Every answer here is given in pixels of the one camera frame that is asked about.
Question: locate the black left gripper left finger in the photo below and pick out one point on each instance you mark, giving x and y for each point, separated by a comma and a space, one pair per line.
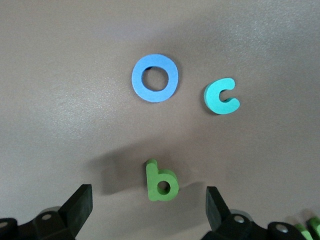
72, 215

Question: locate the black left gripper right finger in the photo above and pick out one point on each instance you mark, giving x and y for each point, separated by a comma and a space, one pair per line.
220, 220

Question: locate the green small letter b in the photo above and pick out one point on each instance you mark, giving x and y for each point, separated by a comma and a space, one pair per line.
151, 180

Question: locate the green letter u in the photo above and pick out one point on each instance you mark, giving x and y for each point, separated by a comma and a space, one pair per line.
315, 223

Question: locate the teal letter c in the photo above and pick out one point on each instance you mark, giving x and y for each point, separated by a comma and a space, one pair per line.
212, 97

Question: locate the brown paper table cover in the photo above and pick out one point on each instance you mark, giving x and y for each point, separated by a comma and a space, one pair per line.
50, 75

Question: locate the blue letter O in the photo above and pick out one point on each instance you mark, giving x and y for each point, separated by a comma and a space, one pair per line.
140, 82

